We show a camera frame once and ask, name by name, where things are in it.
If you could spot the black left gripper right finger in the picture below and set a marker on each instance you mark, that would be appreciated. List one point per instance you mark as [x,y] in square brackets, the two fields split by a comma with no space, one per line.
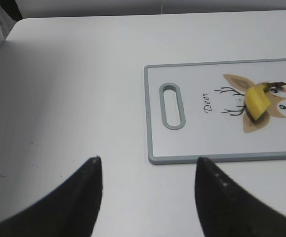
[225,209]

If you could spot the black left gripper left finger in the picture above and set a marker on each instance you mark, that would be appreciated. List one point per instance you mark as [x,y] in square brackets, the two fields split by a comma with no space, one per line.
[71,210]

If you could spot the yellow half banana with stem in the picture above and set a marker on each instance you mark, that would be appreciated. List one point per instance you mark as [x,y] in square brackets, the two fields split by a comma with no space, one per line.
[256,100]

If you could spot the white grey-rimmed deer cutting board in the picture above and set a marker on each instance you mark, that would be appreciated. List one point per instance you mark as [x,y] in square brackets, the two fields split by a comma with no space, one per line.
[198,110]

